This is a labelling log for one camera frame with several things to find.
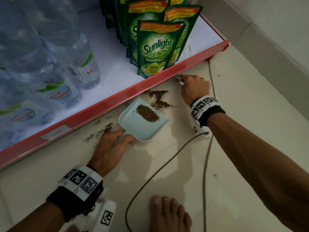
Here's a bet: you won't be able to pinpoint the person's left hand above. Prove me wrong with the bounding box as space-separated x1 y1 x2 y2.
87 130 135 178

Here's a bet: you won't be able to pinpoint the person's right hand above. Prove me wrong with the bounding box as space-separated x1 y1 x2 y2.
180 74 211 107

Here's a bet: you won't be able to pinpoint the light blue dustpan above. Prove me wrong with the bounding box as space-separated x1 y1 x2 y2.
114 96 169 145

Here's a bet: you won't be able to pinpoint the person's left forearm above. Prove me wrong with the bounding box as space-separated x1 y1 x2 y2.
7 201 66 232

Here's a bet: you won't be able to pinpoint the person's right forearm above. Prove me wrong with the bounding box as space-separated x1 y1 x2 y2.
207 113 309 232

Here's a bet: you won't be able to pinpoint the scattered brown crumbs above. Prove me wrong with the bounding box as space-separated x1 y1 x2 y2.
84 122 115 143
143 89 175 111

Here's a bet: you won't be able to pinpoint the brown crumb pile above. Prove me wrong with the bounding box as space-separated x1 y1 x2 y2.
136 104 160 123

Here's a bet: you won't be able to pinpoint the row of green detergent pouches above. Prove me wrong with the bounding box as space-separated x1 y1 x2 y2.
98 0 204 79

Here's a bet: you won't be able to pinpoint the white shelf with red edge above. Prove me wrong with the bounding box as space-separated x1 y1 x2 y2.
0 0 232 171

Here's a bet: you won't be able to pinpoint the white shelf price label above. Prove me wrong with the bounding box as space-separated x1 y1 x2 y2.
41 125 72 140

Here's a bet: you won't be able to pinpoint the clear water bottle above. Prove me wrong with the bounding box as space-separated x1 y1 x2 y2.
31 0 101 90
0 31 83 109
0 87 54 134
0 127 26 152

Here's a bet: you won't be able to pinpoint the person's bare foot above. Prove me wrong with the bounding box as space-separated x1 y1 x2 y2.
149 195 192 232

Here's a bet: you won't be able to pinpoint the right wrist camera with strap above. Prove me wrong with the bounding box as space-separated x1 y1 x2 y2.
190 95 226 141

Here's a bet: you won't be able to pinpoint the wrist camera with strap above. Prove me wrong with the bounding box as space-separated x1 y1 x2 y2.
190 95 226 141
46 165 117 232

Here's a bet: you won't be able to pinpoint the dark cable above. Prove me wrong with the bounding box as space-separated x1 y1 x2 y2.
125 132 210 232

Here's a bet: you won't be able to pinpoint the left wrist camera with strap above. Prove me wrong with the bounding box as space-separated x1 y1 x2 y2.
46 165 117 232

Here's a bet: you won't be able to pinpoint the grey cable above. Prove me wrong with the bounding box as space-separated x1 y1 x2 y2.
202 60 216 232

